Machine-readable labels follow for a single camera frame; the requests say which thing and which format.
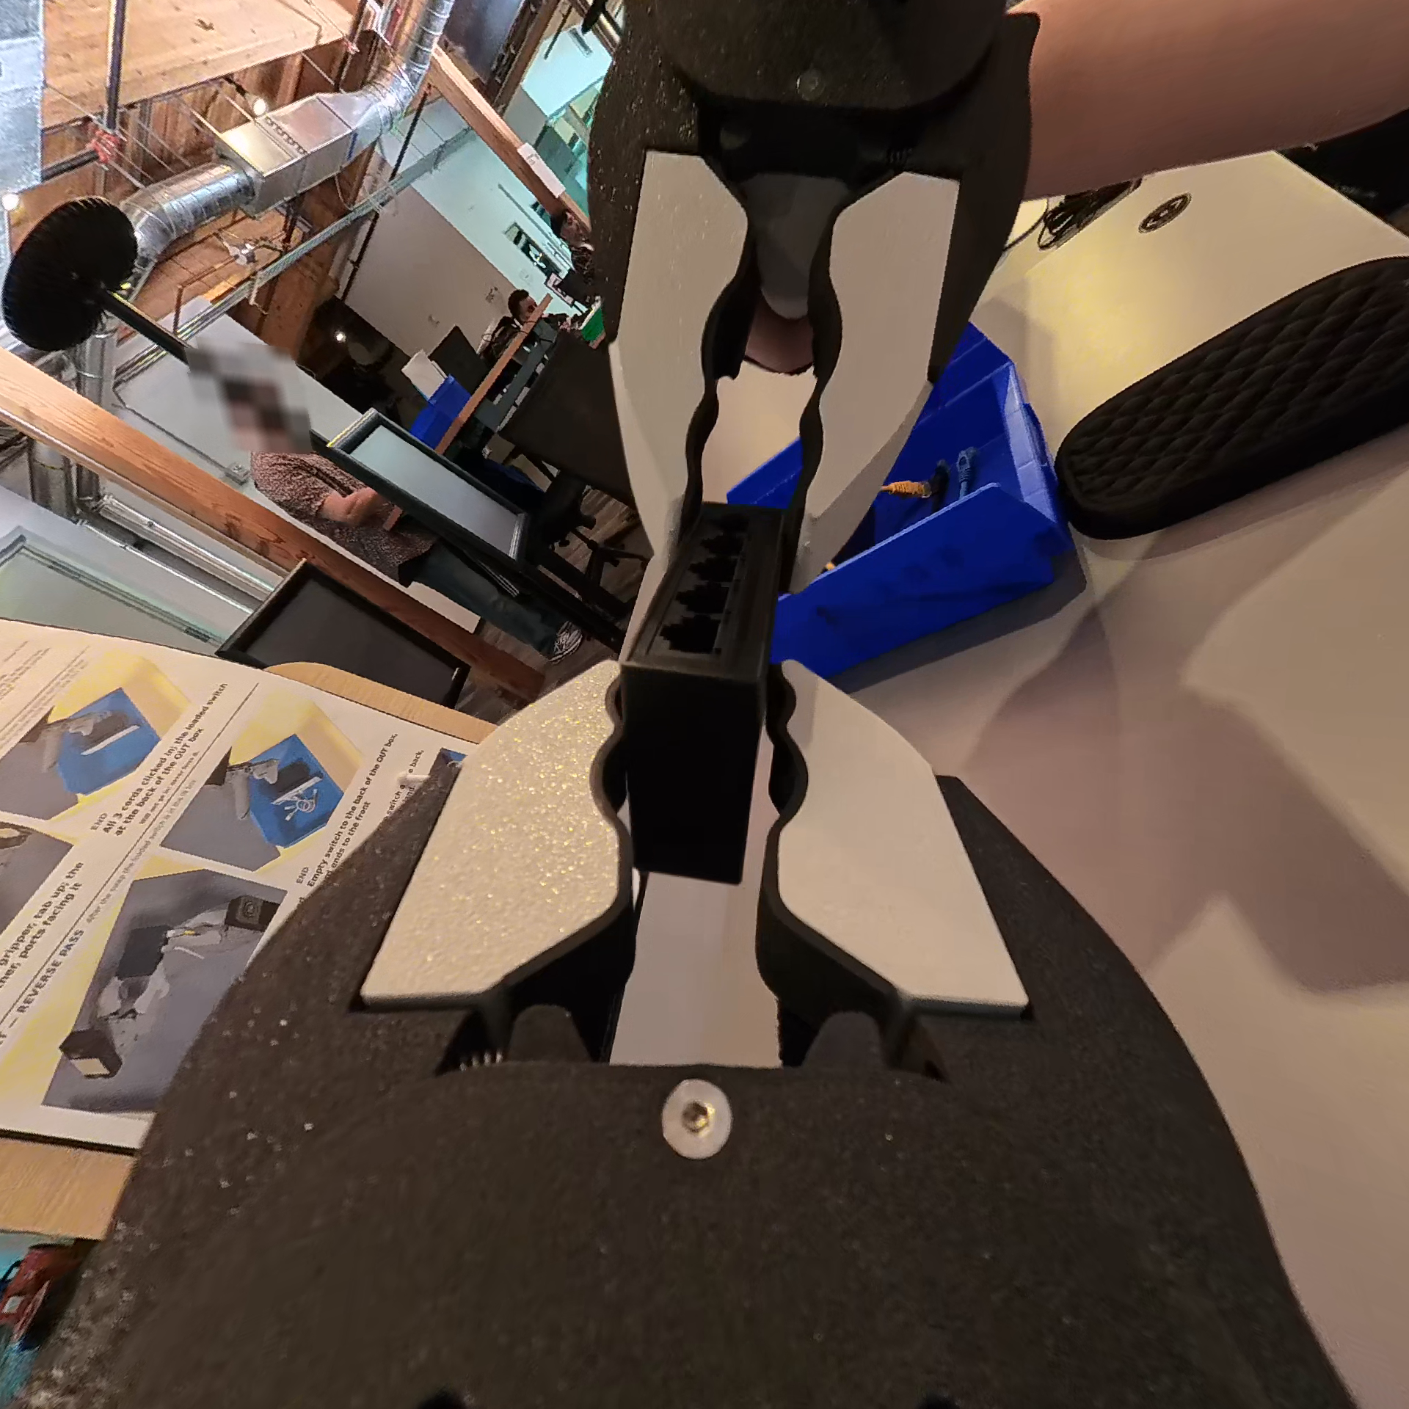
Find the blue plastic bin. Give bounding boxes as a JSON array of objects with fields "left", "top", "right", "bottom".
[{"left": 726, "top": 323, "right": 1074, "bottom": 685}]

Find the black disc on pole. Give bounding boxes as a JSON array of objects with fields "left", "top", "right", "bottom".
[{"left": 0, "top": 197, "right": 221, "bottom": 376}]

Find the small red box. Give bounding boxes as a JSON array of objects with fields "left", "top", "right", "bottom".
[{"left": 0, "top": 1245, "right": 80, "bottom": 1351}]

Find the framed monitor on stand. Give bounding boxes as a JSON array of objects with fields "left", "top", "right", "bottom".
[{"left": 330, "top": 410, "right": 531, "bottom": 574}]

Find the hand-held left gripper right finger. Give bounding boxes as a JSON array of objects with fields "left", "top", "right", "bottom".
[{"left": 754, "top": 661, "right": 1032, "bottom": 1064}]

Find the person's right hand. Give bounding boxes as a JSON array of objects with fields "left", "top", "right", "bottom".
[{"left": 746, "top": 314, "right": 816, "bottom": 375}]

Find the black network switch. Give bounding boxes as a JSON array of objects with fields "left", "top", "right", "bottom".
[{"left": 618, "top": 500, "right": 789, "bottom": 888}]

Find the person's right forearm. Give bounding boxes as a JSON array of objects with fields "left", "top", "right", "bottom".
[{"left": 1006, "top": 0, "right": 1409, "bottom": 202}]

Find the black mesh wrist rest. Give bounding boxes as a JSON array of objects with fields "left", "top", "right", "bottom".
[{"left": 1054, "top": 257, "right": 1409, "bottom": 541}]

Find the dark monitor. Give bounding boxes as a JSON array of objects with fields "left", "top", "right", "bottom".
[{"left": 217, "top": 559, "right": 472, "bottom": 708}]

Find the silver air duct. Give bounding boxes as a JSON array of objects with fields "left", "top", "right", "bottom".
[{"left": 115, "top": 0, "right": 457, "bottom": 255}]

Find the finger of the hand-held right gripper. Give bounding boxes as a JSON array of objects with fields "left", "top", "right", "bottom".
[
  {"left": 796, "top": 175, "right": 960, "bottom": 582},
  {"left": 606, "top": 151, "right": 762, "bottom": 579}
]

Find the instruction sheet board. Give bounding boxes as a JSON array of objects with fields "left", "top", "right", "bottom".
[{"left": 0, "top": 616, "right": 496, "bottom": 1242}]

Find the wooden beam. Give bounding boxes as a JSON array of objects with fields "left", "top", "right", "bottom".
[{"left": 0, "top": 351, "right": 546, "bottom": 700}]

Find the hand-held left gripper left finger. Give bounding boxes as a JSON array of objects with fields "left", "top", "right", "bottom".
[{"left": 358, "top": 658, "right": 637, "bottom": 1064}]

